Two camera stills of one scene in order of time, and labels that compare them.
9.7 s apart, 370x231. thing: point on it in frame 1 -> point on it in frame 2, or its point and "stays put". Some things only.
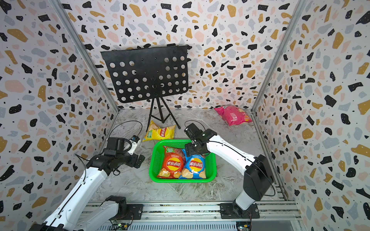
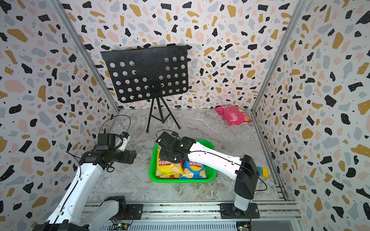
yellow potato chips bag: (155, 132) -> (166, 169)
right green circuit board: (243, 225) stays put
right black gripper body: (191, 149) -> (167, 156)
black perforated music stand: (149, 73) stays put
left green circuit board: (119, 226) stays put
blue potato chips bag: (194, 167) stays put
